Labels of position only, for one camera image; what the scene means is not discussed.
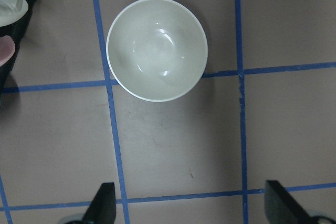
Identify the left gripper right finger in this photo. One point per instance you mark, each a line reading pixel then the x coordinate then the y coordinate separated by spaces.
pixel 281 207

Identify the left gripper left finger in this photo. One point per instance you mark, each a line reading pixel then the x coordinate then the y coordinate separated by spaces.
pixel 103 207

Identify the cream ceramic bowl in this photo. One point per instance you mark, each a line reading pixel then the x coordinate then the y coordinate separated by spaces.
pixel 157 50

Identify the pink plate in rack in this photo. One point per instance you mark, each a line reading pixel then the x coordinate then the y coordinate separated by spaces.
pixel 7 49

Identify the cream plate in rack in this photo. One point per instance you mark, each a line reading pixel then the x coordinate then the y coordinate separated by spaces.
pixel 12 11

